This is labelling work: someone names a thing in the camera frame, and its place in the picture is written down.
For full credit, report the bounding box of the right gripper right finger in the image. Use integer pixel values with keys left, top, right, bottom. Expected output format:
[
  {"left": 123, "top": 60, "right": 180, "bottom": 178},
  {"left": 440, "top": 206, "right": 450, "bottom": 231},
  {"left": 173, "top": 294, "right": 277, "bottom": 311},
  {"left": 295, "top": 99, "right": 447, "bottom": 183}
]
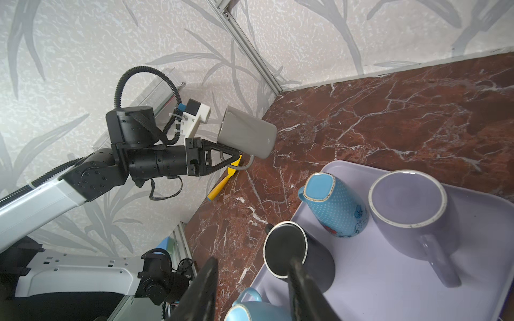
[{"left": 287, "top": 258, "right": 340, "bottom": 321}]

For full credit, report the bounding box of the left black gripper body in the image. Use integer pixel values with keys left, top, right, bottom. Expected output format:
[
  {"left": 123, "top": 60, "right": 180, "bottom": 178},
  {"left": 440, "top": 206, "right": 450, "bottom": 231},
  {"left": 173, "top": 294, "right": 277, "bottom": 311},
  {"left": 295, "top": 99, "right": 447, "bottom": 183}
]
[{"left": 185, "top": 138, "right": 213, "bottom": 177}]

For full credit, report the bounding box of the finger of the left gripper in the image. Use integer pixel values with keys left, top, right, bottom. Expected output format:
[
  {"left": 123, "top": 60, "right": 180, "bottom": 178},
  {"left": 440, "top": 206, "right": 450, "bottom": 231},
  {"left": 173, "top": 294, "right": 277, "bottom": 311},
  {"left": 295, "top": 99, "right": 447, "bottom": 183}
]
[{"left": 200, "top": 139, "right": 240, "bottom": 175}]

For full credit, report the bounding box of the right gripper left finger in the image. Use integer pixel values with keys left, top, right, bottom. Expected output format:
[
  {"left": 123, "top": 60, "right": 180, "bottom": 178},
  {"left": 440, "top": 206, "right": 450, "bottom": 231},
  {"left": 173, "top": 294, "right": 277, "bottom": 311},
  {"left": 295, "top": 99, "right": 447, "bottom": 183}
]
[{"left": 167, "top": 257, "right": 219, "bottom": 321}]

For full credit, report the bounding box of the grey mug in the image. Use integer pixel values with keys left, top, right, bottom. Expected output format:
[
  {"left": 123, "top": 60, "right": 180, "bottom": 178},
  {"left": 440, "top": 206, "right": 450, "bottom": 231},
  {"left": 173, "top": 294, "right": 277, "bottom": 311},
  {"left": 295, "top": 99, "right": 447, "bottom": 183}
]
[{"left": 217, "top": 106, "right": 277, "bottom": 171}]

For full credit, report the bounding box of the lavender mug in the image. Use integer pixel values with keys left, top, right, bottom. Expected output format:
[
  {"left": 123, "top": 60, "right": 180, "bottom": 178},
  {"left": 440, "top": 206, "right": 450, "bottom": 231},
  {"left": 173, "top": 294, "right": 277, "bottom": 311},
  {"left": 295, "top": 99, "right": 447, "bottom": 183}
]
[{"left": 368, "top": 170, "right": 462, "bottom": 288}]

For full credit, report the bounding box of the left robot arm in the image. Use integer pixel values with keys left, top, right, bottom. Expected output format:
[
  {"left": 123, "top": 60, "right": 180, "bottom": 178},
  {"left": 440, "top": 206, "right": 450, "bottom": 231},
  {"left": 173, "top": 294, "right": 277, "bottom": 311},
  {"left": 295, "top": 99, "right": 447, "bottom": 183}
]
[{"left": 1, "top": 66, "right": 240, "bottom": 306}]

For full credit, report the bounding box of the light blue mug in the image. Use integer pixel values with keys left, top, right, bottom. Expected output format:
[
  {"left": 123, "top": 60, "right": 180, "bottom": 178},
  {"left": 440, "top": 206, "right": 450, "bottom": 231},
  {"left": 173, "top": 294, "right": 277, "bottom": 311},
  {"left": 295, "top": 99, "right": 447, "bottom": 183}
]
[{"left": 224, "top": 288, "right": 292, "bottom": 321}]

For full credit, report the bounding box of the black mug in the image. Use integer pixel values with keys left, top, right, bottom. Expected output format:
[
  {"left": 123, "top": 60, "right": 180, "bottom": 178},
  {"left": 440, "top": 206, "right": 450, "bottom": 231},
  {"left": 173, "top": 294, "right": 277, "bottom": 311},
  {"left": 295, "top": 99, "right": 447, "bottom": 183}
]
[{"left": 263, "top": 221, "right": 335, "bottom": 293}]

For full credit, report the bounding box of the blue dotted square mug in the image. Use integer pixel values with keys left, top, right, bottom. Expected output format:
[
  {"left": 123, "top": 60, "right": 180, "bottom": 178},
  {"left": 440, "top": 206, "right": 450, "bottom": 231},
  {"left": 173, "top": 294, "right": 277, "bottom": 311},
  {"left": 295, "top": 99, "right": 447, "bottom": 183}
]
[{"left": 298, "top": 173, "right": 369, "bottom": 238}]

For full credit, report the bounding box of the yellow spatula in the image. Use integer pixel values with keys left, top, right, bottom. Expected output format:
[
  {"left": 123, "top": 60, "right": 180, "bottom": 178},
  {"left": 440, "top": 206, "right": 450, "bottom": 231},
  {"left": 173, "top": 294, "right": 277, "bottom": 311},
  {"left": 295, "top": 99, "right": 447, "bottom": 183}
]
[{"left": 207, "top": 167, "right": 238, "bottom": 201}]

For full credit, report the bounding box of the blue sponge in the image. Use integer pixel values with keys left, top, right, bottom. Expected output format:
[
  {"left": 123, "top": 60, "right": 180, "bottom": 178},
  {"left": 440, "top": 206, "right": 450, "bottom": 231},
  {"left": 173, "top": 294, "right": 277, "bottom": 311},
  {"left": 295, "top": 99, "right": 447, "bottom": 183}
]
[{"left": 157, "top": 237, "right": 177, "bottom": 254}]

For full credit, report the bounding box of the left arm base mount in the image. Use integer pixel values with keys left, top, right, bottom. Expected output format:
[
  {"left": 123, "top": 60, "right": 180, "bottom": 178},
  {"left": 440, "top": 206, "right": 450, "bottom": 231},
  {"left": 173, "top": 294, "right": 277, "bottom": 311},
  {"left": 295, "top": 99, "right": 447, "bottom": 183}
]
[{"left": 135, "top": 248, "right": 190, "bottom": 305}]

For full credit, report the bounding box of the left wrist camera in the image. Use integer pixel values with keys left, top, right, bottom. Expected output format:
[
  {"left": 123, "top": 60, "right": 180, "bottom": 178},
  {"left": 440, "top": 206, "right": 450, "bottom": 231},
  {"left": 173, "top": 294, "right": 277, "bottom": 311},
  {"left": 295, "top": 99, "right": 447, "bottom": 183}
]
[{"left": 178, "top": 99, "right": 211, "bottom": 139}]

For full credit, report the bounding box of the aluminium frame rail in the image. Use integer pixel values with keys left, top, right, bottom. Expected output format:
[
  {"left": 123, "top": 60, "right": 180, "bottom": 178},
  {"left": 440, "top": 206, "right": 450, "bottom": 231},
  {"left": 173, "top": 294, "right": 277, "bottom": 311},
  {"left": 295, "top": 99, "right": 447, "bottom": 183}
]
[{"left": 207, "top": 0, "right": 283, "bottom": 95}]

